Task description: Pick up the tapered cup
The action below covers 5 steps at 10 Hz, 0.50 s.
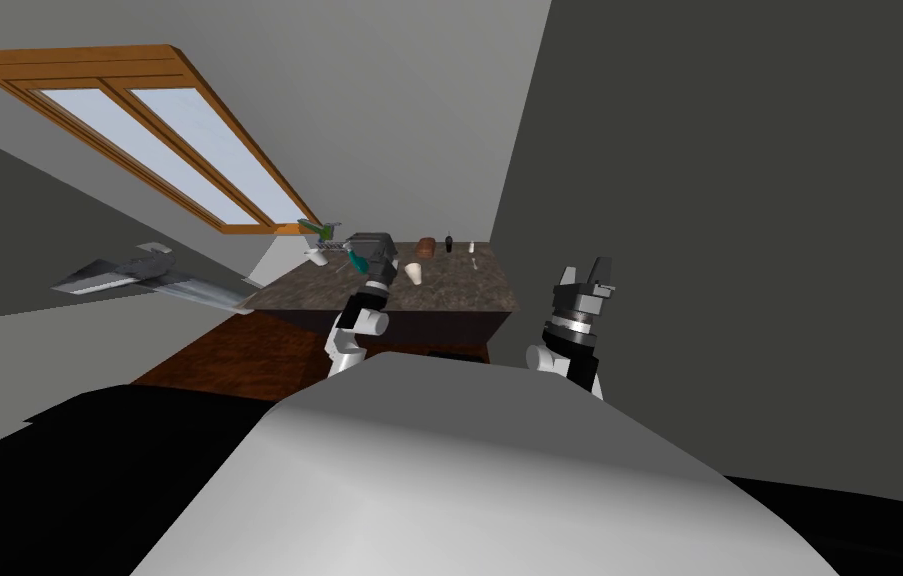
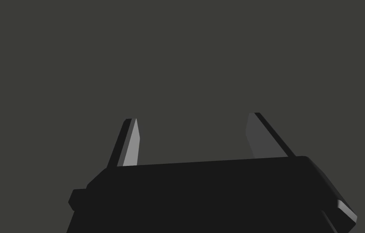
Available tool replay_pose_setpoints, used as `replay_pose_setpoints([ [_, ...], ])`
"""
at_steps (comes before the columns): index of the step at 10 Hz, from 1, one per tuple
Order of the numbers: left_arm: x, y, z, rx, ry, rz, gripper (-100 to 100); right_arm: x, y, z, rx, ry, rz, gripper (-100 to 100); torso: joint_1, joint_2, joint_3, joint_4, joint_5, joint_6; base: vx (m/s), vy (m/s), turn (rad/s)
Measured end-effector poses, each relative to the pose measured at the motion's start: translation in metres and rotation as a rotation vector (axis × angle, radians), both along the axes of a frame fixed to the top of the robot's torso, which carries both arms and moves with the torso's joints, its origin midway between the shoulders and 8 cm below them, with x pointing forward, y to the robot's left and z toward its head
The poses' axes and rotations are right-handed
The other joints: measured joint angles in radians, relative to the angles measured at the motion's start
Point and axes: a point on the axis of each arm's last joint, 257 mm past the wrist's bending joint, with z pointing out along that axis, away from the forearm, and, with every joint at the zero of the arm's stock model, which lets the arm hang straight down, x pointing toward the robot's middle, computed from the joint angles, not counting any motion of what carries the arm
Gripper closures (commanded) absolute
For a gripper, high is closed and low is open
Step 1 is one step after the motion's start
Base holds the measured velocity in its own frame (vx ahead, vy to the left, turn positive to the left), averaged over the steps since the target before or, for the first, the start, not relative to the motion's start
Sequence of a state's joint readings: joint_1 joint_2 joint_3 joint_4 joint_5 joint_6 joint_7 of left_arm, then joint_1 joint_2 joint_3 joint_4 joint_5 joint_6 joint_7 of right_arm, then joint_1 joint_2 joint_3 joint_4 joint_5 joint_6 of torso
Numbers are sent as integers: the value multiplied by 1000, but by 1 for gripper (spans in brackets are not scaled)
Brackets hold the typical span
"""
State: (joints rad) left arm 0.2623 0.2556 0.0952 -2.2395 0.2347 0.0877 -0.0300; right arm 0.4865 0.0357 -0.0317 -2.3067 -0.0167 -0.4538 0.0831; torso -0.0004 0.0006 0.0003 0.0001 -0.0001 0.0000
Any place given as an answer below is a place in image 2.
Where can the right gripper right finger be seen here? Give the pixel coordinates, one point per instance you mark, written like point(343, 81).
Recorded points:
point(265, 141)

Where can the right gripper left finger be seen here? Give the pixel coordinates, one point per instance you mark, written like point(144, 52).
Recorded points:
point(126, 145)

